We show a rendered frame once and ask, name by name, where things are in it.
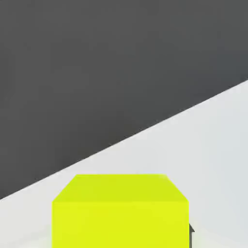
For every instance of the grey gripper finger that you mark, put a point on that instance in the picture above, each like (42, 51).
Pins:
(191, 235)

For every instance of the small yellow cube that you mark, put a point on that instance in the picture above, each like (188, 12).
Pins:
(120, 217)

